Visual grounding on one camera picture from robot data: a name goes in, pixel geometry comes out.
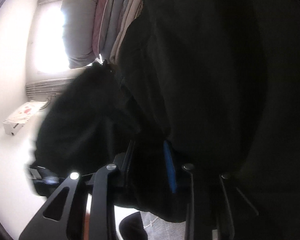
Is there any grey ribbed radiator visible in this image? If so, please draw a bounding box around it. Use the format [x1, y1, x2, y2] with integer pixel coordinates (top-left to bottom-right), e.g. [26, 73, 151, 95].
[26, 78, 77, 97]

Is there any white box with red print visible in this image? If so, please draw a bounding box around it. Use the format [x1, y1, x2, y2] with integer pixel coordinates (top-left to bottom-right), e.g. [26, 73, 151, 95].
[3, 99, 48, 136]

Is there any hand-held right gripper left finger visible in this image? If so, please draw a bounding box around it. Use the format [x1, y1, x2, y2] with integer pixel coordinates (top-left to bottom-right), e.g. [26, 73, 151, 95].
[19, 140, 137, 240]

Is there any stack of folded quilts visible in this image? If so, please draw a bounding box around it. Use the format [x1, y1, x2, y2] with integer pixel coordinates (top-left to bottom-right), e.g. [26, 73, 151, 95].
[92, 0, 147, 63]

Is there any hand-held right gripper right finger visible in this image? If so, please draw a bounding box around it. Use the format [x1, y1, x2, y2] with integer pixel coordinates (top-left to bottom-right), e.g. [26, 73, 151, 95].
[163, 141, 259, 240]

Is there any black quilted coat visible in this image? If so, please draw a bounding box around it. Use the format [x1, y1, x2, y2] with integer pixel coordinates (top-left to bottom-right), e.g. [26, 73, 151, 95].
[31, 0, 300, 224]

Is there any grey pillow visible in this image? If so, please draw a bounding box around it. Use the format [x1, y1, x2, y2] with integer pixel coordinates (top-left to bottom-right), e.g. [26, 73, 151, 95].
[60, 0, 106, 69]

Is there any white patterned bed sheet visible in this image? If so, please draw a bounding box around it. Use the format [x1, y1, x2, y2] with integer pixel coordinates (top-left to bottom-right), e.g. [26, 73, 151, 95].
[116, 206, 190, 240]

